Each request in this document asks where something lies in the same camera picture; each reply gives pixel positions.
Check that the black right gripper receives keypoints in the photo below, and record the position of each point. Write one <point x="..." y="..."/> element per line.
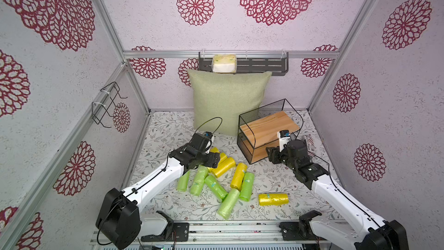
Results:
<point x="276" y="154"/>

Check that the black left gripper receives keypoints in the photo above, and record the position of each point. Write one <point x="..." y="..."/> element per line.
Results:
<point x="213" y="160"/>

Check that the yellow roll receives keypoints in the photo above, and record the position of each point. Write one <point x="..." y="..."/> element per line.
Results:
<point x="273" y="199"/>
<point x="222" y="156"/>
<point x="238" y="177"/>
<point x="223" y="167"/>

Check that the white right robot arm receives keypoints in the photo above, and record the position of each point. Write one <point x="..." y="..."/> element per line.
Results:
<point x="365" y="230"/>

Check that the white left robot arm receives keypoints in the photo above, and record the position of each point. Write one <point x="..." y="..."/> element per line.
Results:
<point x="119" y="218"/>

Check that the green roll middle diagonal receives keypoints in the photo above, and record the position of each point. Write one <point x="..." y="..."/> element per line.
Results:
<point x="216" y="188"/>

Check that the green roll far left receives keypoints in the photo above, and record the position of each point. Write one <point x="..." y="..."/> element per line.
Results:
<point x="182" y="185"/>

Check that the green roll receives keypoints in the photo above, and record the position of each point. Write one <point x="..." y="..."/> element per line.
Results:
<point x="228" y="204"/>
<point x="182" y="185"/>
<point x="199" y="180"/>
<point x="247" y="187"/>

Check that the green roll right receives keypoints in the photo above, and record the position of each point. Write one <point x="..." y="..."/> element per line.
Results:
<point x="247" y="187"/>

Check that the green cushion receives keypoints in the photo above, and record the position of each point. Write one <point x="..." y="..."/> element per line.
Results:
<point x="219" y="99"/>

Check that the green roll front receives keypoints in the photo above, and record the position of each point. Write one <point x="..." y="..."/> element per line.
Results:
<point x="228" y="204"/>

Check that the white yellow sponge pack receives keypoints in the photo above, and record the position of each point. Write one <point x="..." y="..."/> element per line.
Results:
<point x="224" y="64"/>

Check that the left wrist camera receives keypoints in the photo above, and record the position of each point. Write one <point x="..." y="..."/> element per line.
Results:
<point x="208" y="138"/>

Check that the metal base rail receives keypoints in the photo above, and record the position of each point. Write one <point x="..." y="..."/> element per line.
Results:
<point x="234" y="235"/>

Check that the grey wall rack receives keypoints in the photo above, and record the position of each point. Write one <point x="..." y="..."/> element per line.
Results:
<point x="249" y="61"/>

